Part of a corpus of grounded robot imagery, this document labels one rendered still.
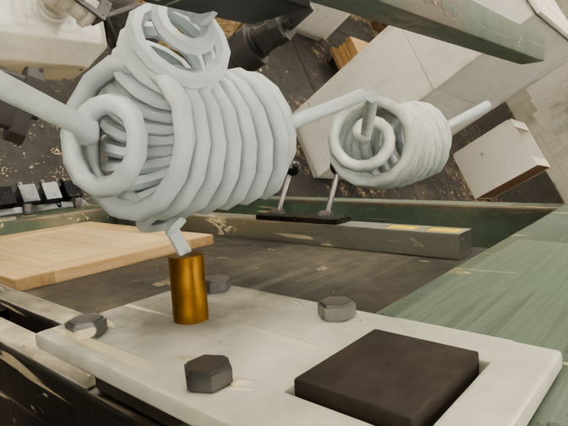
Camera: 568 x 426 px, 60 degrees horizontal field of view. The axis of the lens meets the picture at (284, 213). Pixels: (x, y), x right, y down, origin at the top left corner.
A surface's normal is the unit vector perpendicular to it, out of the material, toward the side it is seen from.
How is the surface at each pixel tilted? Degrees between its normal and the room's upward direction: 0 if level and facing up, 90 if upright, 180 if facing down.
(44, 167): 0
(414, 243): 90
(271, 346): 60
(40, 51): 68
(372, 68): 90
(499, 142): 90
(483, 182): 90
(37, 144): 0
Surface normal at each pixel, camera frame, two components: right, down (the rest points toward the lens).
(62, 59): 0.63, 0.64
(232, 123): 0.55, -0.07
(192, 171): -0.35, 0.16
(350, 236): -0.65, 0.14
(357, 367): -0.06, -0.99
